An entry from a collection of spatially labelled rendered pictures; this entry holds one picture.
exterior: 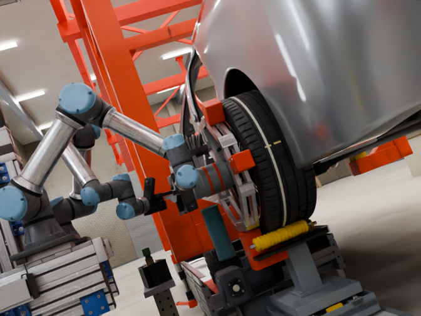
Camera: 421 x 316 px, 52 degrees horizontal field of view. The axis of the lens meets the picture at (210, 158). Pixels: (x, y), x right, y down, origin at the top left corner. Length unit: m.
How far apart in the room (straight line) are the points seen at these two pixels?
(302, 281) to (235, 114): 0.80
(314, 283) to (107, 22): 1.83
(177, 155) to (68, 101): 0.42
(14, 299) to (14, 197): 0.33
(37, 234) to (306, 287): 1.15
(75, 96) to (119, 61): 1.08
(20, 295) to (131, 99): 1.34
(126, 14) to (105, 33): 2.89
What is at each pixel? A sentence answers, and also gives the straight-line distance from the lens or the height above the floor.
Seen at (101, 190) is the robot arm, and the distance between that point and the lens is 1.82.
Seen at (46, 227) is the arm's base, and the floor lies 0.87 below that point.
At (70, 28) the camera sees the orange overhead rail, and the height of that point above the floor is 3.30.
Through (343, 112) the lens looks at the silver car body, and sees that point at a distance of 1.31.
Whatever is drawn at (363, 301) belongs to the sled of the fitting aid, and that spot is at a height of 0.15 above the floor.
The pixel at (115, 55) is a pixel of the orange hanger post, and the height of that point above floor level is 1.75.
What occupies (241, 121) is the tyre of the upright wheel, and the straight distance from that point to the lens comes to 1.79.
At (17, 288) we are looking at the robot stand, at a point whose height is 0.70.
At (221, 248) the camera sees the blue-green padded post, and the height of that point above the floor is 0.54.
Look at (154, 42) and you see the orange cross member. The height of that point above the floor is 2.61.
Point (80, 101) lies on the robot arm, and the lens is 1.57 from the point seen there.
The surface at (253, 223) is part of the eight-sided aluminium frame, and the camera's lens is 1.90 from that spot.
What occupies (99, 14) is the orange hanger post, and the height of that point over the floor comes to 2.02.
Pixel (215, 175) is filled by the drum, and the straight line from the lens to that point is 1.95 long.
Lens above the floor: 0.70
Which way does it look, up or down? 7 degrees up
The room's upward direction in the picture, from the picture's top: 21 degrees counter-clockwise
